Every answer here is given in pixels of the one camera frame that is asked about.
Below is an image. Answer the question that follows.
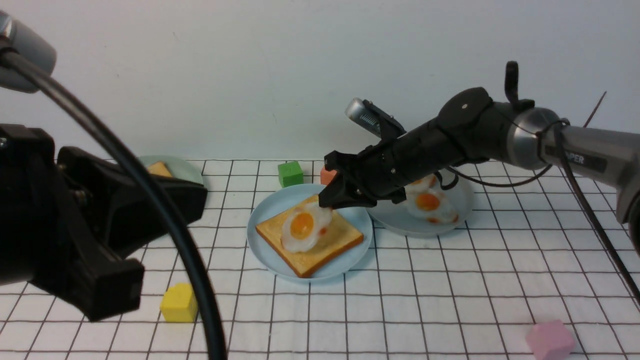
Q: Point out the white grid tablecloth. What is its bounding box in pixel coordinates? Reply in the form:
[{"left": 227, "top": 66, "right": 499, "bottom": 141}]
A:
[{"left": 0, "top": 159, "right": 639, "bottom": 360}]

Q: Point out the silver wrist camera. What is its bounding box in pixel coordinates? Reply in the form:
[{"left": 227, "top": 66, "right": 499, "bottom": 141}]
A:
[
  {"left": 0, "top": 10, "right": 57, "bottom": 94},
  {"left": 344, "top": 97, "right": 407, "bottom": 141}
]

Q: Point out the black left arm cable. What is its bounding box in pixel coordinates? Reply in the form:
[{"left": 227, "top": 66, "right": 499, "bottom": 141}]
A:
[{"left": 0, "top": 50, "right": 229, "bottom": 360}]

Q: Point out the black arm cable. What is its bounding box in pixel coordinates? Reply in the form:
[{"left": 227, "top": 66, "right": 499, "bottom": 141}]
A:
[
  {"left": 0, "top": 50, "right": 229, "bottom": 360},
  {"left": 435, "top": 61, "right": 640, "bottom": 306}
]

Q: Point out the orange foam cube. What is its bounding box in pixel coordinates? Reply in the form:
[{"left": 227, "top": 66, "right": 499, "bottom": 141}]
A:
[{"left": 319, "top": 166, "right": 338, "bottom": 186}]

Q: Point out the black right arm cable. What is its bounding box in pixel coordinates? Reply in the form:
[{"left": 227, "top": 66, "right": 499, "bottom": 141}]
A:
[{"left": 435, "top": 61, "right": 640, "bottom": 306}]

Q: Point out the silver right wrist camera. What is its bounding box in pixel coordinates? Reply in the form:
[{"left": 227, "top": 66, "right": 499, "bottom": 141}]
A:
[{"left": 344, "top": 97, "right": 407, "bottom": 141}]

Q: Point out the pink foam cube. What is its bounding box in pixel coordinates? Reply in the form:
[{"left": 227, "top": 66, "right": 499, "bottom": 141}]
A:
[{"left": 525, "top": 319, "right": 576, "bottom": 360}]

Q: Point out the fried egg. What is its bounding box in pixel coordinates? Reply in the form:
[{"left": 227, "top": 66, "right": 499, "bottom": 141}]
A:
[
  {"left": 406, "top": 189, "right": 459, "bottom": 224},
  {"left": 281, "top": 202, "right": 333, "bottom": 254},
  {"left": 404, "top": 174, "right": 439, "bottom": 194}
]

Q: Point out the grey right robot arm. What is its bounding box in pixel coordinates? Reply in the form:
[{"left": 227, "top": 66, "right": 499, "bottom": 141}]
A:
[{"left": 319, "top": 88, "right": 640, "bottom": 249}]

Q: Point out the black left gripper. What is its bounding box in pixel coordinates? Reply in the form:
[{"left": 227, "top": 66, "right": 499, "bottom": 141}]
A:
[{"left": 0, "top": 123, "right": 209, "bottom": 322}]

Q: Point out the yellow foam cube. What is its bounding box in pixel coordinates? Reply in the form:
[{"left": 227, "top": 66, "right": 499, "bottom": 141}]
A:
[{"left": 159, "top": 282, "right": 198, "bottom": 323}]

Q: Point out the green plate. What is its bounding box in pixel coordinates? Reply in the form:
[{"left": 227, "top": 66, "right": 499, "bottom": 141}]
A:
[{"left": 138, "top": 155, "right": 204, "bottom": 185}]

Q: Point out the grey plate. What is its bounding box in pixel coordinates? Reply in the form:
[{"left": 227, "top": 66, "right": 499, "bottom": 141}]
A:
[{"left": 367, "top": 170, "right": 475, "bottom": 239}]

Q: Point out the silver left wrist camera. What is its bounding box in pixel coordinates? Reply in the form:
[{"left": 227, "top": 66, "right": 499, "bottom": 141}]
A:
[{"left": 0, "top": 10, "right": 57, "bottom": 94}]

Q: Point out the light blue plate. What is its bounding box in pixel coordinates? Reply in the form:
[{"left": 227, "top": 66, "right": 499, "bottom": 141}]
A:
[{"left": 247, "top": 184, "right": 374, "bottom": 281}]

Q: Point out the green foam cube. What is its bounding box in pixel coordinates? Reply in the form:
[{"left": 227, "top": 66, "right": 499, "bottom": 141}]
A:
[{"left": 278, "top": 161, "right": 305, "bottom": 188}]

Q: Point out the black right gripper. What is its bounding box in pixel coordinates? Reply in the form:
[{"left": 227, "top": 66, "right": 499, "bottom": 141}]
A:
[{"left": 318, "top": 88, "right": 515, "bottom": 210}]

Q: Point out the toast slice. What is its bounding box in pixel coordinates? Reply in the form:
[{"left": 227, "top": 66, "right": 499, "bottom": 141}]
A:
[
  {"left": 254, "top": 194, "right": 365, "bottom": 279},
  {"left": 146, "top": 161, "right": 174, "bottom": 178}
]

